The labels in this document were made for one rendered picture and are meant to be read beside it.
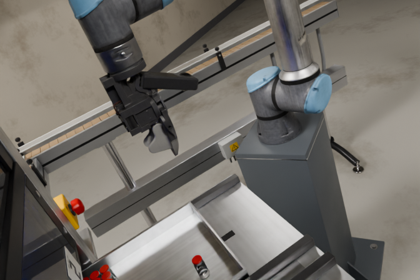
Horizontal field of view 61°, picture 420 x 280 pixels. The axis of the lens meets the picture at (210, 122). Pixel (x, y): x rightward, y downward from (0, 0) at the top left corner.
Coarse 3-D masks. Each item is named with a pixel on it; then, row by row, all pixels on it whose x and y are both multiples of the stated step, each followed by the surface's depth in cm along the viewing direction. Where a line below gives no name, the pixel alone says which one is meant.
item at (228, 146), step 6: (234, 132) 182; (228, 138) 180; (234, 138) 178; (240, 138) 179; (222, 144) 176; (228, 144) 177; (234, 144) 179; (240, 144) 180; (222, 150) 178; (228, 150) 178; (234, 150) 180; (228, 156) 179
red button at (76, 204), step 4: (72, 200) 87; (76, 200) 86; (80, 200) 87; (72, 204) 85; (76, 204) 85; (80, 204) 86; (72, 208) 86; (76, 208) 85; (80, 208) 86; (84, 208) 88; (76, 212) 85; (80, 212) 86
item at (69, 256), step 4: (64, 248) 66; (68, 252) 66; (68, 256) 65; (72, 256) 68; (68, 260) 63; (72, 260) 66; (68, 264) 62; (76, 264) 67; (68, 268) 61; (72, 268) 63; (76, 268) 66; (80, 268) 68; (68, 272) 60; (72, 272) 62; (80, 272) 66; (72, 276) 61; (76, 276) 63
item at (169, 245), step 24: (168, 216) 85; (192, 216) 87; (144, 240) 84; (168, 240) 83; (192, 240) 80; (216, 240) 77; (96, 264) 80; (120, 264) 81; (144, 264) 79; (168, 264) 76; (192, 264) 74; (216, 264) 72; (240, 264) 66
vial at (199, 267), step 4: (196, 264) 68; (200, 264) 68; (204, 264) 69; (196, 268) 69; (200, 268) 69; (204, 268) 69; (200, 272) 69; (204, 272) 69; (208, 272) 70; (200, 276) 70; (204, 276) 70
